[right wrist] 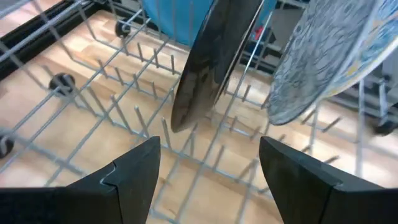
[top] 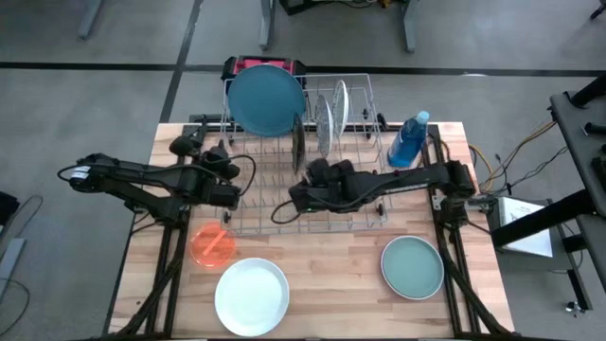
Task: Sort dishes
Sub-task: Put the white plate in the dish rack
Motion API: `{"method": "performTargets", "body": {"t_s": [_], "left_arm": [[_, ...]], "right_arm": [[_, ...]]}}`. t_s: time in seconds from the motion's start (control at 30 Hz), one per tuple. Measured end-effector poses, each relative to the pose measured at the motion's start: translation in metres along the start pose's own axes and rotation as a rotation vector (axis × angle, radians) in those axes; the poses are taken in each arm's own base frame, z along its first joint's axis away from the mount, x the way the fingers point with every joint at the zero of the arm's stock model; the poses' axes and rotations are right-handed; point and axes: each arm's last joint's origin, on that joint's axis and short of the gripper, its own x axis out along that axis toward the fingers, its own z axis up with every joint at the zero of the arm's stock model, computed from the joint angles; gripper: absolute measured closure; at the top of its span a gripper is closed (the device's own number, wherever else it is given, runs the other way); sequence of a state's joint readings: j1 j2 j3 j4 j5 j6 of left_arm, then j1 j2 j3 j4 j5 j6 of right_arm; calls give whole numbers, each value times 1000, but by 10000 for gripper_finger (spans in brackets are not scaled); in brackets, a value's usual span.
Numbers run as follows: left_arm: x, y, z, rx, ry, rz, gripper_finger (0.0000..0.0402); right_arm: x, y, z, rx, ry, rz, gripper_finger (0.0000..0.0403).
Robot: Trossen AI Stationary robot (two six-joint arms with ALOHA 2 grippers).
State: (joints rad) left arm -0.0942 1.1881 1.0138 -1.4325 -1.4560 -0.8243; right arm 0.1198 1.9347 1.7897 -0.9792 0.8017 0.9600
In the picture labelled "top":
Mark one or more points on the pale teal plate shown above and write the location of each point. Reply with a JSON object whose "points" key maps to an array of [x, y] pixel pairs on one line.
{"points": [[412, 267]]}

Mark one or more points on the white paper sheet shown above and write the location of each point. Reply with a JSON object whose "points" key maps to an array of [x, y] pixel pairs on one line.
{"points": [[525, 227]]}

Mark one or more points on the small caster wheel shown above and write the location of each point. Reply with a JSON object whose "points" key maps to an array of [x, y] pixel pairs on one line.
{"points": [[573, 307]]}

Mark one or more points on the dark speckled plate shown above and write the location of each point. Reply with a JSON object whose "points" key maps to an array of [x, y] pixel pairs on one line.
{"points": [[298, 142]]}

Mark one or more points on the black support beam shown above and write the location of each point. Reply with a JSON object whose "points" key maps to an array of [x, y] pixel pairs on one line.
{"points": [[544, 220]]}

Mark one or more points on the black stand leg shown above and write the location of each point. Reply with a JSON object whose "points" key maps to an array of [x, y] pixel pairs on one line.
{"points": [[578, 289]]}

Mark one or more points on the black floor equipment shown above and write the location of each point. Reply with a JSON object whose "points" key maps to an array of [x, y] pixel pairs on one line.
{"points": [[303, 5]]}

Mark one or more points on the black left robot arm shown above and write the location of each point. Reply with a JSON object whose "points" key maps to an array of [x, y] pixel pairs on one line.
{"points": [[142, 177]]}

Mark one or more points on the red black tool bag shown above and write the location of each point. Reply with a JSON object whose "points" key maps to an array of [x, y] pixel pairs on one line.
{"points": [[262, 60]]}

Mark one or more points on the grey side table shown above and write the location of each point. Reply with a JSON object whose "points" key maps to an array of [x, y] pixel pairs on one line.
{"points": [[575, 142]]}

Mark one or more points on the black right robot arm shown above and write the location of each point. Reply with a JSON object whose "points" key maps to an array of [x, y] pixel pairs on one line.
{"points": [[416, 176]]}

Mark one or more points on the orange transparent plate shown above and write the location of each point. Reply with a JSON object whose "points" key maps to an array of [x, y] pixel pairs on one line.
{"points": [[206, 251]]}

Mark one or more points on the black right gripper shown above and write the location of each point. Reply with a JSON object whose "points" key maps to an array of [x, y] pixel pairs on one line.
{"points": [[331, 187]]}

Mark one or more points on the black tube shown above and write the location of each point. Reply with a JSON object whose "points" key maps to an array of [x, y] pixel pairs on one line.
{"points": [[589, 92]]}

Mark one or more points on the light green plate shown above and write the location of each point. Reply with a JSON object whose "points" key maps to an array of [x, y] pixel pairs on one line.
{"points": [[391, 289]]}

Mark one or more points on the grey desk leg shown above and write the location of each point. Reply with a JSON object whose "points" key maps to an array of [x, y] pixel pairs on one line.
{"points": [[267, 23], [409, 28], [90, 19]]}

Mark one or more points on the large blue plate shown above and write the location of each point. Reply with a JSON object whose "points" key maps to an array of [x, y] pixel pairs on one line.
{"points": [[265, 99]]}

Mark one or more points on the black white floral plate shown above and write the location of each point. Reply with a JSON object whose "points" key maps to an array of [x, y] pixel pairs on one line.
{"points": [[324, 125]]}

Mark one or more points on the blue dish soap bottle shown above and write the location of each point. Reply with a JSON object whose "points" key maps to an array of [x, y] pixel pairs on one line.
{"points": [[406, 142]]}

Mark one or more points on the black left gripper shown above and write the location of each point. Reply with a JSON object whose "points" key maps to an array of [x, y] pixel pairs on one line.
{"points": [[222, 189]]}

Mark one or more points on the white deep plate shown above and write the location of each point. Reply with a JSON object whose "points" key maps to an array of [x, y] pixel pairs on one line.
{"points": [[251, 296]]}

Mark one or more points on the black chair leg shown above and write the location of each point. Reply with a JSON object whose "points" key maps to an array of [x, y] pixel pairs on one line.
{"points": [[599, 9]]}

